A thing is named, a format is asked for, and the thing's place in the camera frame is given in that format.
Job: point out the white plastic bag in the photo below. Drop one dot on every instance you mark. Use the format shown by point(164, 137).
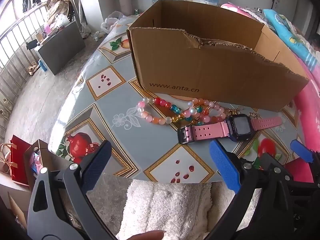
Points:
point(112, 22)

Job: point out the brown paper bag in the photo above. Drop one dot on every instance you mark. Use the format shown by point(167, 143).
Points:
point(47, 155)

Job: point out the white fleece garment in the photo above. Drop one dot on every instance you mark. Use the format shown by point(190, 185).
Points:
point(162, 205)

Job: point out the pile of patterned cloth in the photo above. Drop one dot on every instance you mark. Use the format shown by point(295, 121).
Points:
point(60, 8)

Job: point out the brown cardboard box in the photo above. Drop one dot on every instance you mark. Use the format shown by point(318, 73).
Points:
point(212, 75)

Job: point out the blue printed blanket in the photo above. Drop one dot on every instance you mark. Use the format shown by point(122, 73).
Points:
point(285, 27)

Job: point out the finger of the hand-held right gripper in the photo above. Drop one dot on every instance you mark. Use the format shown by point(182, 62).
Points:
point(301, 151)

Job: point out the grey cabinet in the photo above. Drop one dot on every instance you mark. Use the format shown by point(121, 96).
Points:
point(62, 47)

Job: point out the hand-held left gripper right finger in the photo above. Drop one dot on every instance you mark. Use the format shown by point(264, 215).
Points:
point(223, 165)

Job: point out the pair of beige shoes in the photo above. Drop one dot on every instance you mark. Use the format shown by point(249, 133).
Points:
point(33, 70)

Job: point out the gold swirl brooch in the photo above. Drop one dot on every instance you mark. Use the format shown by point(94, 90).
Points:
point(255, 115)

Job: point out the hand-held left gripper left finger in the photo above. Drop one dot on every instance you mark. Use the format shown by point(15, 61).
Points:
point(96, 165)

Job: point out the red gift bag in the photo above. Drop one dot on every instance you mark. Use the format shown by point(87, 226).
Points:
point(21, 162)

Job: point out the metal railing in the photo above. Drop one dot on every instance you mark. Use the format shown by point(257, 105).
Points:
point(15, 42)

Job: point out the person's left hand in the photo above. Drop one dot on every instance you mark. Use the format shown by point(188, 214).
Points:
point(145, 236)

